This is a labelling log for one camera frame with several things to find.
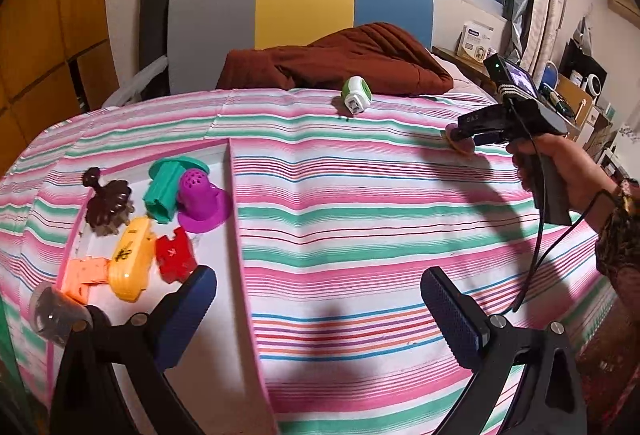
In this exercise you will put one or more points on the black rolled mat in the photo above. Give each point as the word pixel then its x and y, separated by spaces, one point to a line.
pixel 155 25

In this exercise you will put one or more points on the white round device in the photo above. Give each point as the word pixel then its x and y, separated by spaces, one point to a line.
pixel 594 84

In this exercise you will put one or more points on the person's right forearm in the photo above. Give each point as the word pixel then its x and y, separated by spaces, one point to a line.
pixel 622 240

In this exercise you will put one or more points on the beige wall air conditioner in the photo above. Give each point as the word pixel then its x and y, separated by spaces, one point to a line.
pixel 625 7

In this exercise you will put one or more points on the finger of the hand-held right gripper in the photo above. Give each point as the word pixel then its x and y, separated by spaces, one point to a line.
pixel 490 138

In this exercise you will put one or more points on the yellow toy block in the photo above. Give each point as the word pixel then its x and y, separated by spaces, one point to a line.
pixel 131 260

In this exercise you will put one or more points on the red puzzle piece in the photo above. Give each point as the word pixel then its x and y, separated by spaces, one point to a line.
pixel 174 255

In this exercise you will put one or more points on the wooden bedside shelf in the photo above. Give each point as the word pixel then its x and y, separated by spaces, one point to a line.
pixel 465 62

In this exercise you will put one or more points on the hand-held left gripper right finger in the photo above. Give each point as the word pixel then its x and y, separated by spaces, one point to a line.
pixel 452 315

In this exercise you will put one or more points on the pink rimmed white tray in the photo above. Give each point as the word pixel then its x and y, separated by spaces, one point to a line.
pixel 220 340

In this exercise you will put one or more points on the orange holed block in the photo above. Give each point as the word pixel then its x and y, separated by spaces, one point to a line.
pixel 85 277

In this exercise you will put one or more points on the person's right hand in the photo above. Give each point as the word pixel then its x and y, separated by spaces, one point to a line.
pixel 580 175

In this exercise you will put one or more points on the white green plug-in device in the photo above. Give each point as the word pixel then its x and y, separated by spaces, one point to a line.
pixel 356 95

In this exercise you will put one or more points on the pink green striped blanket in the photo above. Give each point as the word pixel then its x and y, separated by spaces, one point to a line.
pixel 375 215

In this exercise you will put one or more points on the grey yellow blue headboard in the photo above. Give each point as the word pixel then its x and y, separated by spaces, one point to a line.
pixel 300 5

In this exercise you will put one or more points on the purple oval soap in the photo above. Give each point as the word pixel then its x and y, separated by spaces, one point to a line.
pixel 462 146

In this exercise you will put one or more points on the brown quilt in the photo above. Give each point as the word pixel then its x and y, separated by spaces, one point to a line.
pixel 350 60

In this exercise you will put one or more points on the blue white small fan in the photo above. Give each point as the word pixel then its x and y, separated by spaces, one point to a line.
pixel 550 75

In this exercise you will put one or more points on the brown toy figure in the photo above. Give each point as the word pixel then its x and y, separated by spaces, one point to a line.
pixel 110 205

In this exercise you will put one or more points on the white printed carton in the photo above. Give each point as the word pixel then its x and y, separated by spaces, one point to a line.
pixel 476 40

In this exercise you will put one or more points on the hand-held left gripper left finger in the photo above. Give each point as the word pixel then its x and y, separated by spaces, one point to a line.
pixel 187 315

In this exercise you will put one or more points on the pale pink bed sheet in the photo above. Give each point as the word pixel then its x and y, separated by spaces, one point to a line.
pixel 460 77

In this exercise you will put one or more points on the wooden wardrobe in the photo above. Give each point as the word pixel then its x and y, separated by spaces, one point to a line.
pixel 40 40

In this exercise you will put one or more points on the black speaker box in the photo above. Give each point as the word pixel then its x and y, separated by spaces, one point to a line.
pixel 575 60

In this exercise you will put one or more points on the green ribbed toy cup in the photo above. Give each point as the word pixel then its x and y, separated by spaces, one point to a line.
pixel 162 190

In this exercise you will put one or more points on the white plastic bag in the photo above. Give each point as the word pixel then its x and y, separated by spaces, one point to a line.
pixel 135 85

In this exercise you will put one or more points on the magenta funnel toy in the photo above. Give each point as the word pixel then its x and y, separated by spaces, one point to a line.
pixel 202 205

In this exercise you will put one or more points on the grey black cylinder fan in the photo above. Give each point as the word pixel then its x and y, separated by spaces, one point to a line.
pixel 52 315

